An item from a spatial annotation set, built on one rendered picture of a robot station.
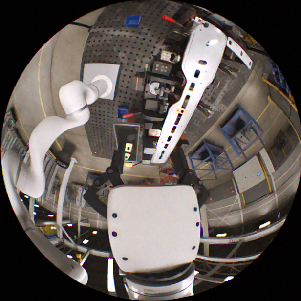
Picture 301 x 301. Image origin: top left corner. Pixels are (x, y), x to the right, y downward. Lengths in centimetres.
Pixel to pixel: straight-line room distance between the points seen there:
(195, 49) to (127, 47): 49
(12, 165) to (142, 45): 93
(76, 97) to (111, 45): 58
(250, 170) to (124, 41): 841
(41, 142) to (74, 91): 23
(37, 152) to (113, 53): 79
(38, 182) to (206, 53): 91
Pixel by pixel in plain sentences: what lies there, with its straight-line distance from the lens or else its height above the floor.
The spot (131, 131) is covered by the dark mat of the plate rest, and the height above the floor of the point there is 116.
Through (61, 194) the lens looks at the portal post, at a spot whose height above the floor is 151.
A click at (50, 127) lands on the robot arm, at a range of 39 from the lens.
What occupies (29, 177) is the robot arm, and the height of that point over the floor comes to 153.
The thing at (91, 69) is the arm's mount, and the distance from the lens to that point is 84.
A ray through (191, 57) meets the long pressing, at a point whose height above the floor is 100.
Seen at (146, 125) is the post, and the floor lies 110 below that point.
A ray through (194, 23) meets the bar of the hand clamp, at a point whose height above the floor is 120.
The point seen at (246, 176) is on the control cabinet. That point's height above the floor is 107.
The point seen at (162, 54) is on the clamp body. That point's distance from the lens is 46.
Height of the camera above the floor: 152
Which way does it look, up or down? 37 degrees down
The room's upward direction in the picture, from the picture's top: 176 degrees clockwise
